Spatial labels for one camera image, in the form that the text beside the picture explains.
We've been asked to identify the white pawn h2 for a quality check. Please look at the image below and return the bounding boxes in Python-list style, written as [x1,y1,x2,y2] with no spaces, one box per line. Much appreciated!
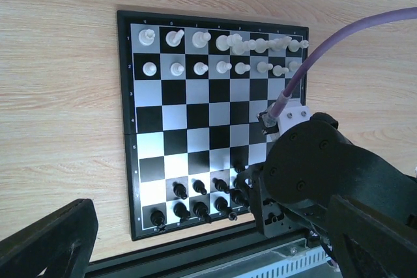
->
[142,62,157,77]

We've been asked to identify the white pawn e2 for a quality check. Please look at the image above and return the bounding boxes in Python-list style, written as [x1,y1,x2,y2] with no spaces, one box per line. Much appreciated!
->
[216,61,232,74]

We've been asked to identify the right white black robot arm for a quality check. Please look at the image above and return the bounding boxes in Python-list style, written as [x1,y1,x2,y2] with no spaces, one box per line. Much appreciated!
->
[234,113,416,248]

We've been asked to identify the white pawn d5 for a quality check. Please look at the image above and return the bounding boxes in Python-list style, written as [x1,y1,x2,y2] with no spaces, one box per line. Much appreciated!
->
[256,61,274,74]

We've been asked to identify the black rook h8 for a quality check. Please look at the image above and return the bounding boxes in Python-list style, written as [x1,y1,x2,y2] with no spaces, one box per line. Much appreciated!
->
[151,210,165,232]

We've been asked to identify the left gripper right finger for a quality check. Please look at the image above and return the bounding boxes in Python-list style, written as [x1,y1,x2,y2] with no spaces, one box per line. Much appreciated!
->
[327,195,416,277]

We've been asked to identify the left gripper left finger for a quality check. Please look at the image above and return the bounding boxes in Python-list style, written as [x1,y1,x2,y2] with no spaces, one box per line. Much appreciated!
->
[1,199,98,277]

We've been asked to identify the white bishop f1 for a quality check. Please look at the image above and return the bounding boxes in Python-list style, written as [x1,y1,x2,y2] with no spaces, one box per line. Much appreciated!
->
[192,31,211,49]

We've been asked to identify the white rook h1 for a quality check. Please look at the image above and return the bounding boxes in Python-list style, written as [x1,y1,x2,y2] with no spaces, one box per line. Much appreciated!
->
[138,29,156,46]

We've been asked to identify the white pawn b2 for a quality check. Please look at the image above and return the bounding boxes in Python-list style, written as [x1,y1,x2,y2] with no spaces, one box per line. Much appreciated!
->
[272,65,289,77]

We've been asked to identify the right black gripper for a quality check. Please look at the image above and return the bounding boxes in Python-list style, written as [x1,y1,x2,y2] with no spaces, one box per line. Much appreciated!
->
[235,163,293,238]

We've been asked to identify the white bishop tall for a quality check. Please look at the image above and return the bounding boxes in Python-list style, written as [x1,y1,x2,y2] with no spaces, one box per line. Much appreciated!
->
[254,38,269,54]

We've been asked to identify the white knight b1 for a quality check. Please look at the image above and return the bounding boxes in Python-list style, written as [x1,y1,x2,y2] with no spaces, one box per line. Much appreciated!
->
[269,36,292,51]

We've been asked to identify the black king e8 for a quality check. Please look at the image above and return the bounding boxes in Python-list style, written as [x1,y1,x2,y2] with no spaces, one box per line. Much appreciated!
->
[214,197,238,221]

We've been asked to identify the white knight g4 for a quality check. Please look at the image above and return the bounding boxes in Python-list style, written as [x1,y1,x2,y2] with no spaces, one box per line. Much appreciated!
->
[165,29,184,48]

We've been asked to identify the white king tall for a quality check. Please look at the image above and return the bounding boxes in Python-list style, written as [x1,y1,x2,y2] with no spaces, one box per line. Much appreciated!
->
[231,40,257,55]

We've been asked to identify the black pawn g7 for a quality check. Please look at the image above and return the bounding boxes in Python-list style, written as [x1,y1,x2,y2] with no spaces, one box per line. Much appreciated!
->
[173,183,188,200]

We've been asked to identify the light blue cable duct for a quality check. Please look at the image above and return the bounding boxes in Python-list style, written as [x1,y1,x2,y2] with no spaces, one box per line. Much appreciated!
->
[232,247,330,278]

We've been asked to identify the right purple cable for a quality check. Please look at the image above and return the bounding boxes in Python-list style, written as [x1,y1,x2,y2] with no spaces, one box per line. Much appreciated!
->
[263,7,417,129]

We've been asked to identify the white queen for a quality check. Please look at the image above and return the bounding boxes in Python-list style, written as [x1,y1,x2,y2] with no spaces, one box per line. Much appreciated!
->
[215,34,242,51]

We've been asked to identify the white pawn e5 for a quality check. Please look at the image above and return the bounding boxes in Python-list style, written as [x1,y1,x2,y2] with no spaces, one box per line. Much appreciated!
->
[235,62,251,75]

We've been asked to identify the black pawn e7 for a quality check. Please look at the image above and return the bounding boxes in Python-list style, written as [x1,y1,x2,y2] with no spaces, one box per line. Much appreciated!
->
[213,178,230,193]

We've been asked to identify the black bishop f8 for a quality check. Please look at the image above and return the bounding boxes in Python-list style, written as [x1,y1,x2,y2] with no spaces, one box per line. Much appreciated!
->
[193,201,212,224]

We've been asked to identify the black and silver chessboard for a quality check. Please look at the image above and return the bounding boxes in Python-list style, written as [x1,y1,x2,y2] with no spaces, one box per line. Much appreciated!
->
[117,10,309,240]

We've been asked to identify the white pawn h6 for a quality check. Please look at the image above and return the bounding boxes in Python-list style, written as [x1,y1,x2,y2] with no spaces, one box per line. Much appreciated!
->
[170,63,185,77]

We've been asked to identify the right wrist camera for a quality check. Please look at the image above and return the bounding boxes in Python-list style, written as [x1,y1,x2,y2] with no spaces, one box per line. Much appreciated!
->
[257,99,311,142]

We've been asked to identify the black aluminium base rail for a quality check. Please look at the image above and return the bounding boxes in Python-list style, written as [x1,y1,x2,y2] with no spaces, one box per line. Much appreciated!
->
[85,221,307,277]

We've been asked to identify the white pawn a2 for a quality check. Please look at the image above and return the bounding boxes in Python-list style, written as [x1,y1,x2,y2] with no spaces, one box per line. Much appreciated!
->
[288,61,301,72]

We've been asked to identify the black knight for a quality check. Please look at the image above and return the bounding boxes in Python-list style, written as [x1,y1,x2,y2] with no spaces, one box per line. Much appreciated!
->
[173,202,191,223]

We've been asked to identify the white pawn f5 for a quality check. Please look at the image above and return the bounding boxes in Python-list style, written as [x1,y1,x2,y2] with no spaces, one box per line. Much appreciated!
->
[193,62,209,76]

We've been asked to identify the white rook corner a1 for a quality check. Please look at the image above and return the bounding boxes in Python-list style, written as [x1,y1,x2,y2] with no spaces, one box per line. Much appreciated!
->
[287,39,309,53]

